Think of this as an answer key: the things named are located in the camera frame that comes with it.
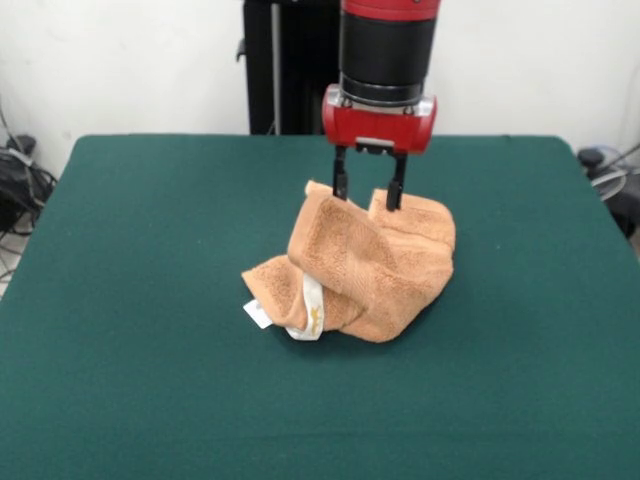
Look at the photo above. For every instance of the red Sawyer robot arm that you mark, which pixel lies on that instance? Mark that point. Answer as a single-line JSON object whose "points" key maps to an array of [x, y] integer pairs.
{"points": [[385, 45]]}

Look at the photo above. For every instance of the dark green table cloth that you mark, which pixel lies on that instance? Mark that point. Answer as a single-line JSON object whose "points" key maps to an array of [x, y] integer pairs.
{"points": [[150, 300]]}

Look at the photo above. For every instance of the tan terry towel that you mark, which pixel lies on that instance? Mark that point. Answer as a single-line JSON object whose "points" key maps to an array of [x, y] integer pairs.
{"points": [[375, 270]]}

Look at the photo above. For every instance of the black equipment box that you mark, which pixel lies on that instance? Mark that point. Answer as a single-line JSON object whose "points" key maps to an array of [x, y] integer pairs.
{"points": [[627, 215]]}

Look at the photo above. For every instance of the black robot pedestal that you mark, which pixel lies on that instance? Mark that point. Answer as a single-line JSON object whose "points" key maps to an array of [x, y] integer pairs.
{"points": [[290, 75]]}

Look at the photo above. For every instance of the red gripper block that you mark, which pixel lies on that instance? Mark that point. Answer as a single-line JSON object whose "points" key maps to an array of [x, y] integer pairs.
{"points": [[377, 130]]}

